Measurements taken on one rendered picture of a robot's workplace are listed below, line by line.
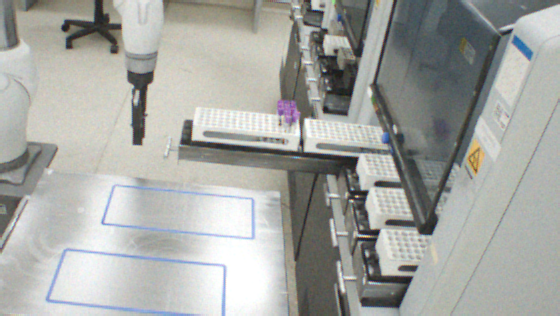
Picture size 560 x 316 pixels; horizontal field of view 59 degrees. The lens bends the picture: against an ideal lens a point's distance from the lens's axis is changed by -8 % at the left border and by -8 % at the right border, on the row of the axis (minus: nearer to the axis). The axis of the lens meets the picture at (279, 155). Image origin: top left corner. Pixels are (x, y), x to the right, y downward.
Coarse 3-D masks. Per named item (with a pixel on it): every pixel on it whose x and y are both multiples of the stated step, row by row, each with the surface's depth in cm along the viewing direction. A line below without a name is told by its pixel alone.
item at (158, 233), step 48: (48, 192) 119; (96, 192) 122; (144, 192) 125; (192, 192) 128; (240, 192) 131; (48, 240) 107; (96, 240) 110; (144, 240) 112; (192, 240) 115; (240, 240) 117; (0, 288) 95; (48, 288) 97; (96, 288) 99; (144, 288) 101; (192, 288) 103; (240, 288) 105
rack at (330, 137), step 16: (304, 128) 154; (320, 128) 153; (336, 128) 156; (352, 128) 156; (368, 128) 158; (304, 144) 152; (320, 144) 157; (336, 144) 158; (352, 144) 150; (368, 144) 150; (384, 144) 151
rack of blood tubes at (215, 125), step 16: (208, 112) 151; (224, 112) 152; (240, 112) 154; (208, 128) 145; (224, 128) 146; (240, 128) 148; (256, 128) 148; (272, 128) 149; (256, 144) 149; (272, 144) 149; (288, 144) 149
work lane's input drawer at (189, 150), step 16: (192, 128) 150; (192, 144) 147; (208, 144) 147; (224, 144) 148; (192, 160) 149; (208, 160) 149; (224, 160) 149; (240, 160) 149; (256, 160) 150; (272, 160) 150; (288, 160) 150; (304, 160) 150; (320, 160) 151; (336, 160) 152; (352, 160) 152
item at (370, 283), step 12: (360, 252) 121; (372, 252) 120; (336, 264) 125; (360, 264) 120; (372, 264) 117; (348, 276) 122; (360, 276) 119; (372, 276) 114; (384, 276) 114; (396, 276) 115; (408, 276) 115; (360, 288) 118; (372, 288) 115; (384, 288) 115; (396, 288) 115; (360, 300) 117
